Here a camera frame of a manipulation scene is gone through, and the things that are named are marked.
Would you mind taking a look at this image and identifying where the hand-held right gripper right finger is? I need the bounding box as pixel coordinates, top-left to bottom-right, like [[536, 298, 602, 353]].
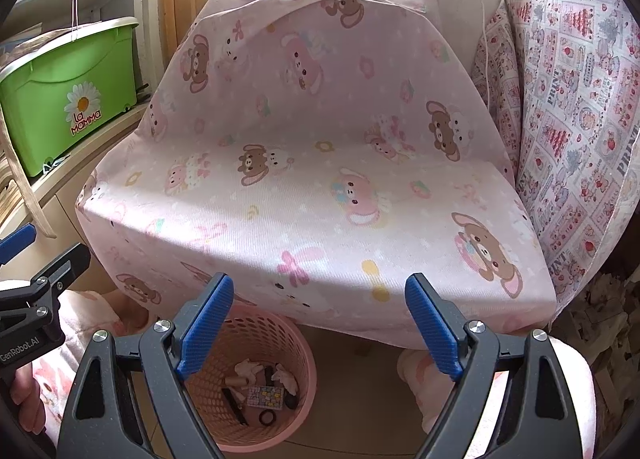
[[404, 273, 583, 459]]

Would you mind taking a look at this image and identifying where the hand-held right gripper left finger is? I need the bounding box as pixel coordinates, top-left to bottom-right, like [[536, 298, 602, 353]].
[[57, 271, 236, 459]]

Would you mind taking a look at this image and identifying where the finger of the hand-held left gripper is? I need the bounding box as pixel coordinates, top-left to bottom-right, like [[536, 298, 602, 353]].
[[0, 224, 37, 265], [0, 243, 92, 326]]

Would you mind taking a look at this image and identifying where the large white tissue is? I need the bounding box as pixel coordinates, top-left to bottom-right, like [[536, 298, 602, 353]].
[[234, 359, 267, 381]]

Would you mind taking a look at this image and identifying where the pink plastic mesh basket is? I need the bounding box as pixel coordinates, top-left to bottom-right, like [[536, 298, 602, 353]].
[[187, 306, 318, 455]]

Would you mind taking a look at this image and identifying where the black snack packet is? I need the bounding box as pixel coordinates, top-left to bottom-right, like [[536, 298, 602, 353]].
[[221, 388, 249, 426]]

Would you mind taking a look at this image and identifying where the pink blue checkered box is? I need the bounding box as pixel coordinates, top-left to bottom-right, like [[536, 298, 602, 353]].
[[246, 385, 287, 410]]

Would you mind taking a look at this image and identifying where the small white tissue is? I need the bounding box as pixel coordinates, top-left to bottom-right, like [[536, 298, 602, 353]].
[[271, 364, 301, 396]]

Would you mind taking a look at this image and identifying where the person's left hand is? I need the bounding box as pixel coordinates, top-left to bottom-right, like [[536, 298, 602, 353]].
[[9, 364, 48, 440]]

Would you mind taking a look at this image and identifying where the person's right leg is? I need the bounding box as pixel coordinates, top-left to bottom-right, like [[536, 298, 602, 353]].
[[397, 334, 598, 459]]

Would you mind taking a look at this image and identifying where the stack of old papers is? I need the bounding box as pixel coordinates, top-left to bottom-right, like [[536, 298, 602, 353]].
[[0, 139, 26, 230]]

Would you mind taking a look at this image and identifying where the pink bear print sofa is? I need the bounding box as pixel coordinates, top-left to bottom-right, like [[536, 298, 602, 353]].
[[75, 0, 558, 350]]

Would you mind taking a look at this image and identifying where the pink patchwork printed cloth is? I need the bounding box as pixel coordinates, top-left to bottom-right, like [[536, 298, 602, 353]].
[[470, 0, 640, 315]]

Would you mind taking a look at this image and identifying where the beige cloth strap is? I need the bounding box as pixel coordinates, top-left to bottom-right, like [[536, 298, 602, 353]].
[[0, 114, 56, 240]]

